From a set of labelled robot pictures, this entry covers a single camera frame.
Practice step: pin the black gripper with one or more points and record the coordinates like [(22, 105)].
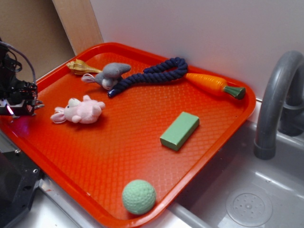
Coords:
[(23, 94)]

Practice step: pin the silver keys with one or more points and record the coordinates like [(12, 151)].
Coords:
[(39, 104)]

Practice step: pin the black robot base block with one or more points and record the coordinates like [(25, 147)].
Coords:
[(19, 180)]

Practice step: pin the pink plush bunny toy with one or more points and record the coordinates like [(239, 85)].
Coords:
[(76, 111)]

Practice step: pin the tan conch seashell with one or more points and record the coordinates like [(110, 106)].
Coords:
[(79, 67)]

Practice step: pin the grey plush bunny toy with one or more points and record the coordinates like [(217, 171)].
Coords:
[(109, 77)]

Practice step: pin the red plastic tray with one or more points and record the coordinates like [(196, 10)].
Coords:
[(94, 162)]

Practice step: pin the light wooden board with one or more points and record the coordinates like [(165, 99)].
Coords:
[(80, 24)]

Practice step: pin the green dimpled ball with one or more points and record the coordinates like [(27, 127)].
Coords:
[(138, 197)]

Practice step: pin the green rectangular block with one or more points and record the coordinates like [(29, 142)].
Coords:
[(179, 131)]

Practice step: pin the orange toy carrot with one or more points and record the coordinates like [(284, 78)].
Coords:
[(215, 85)]

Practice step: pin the grey toy sink basin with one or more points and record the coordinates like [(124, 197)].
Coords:
[(235, 189)]

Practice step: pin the grey toy faucet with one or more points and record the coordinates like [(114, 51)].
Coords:
[(282, 108)]

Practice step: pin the navy blue rope toy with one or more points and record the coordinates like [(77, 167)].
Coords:
[(169, 70)]

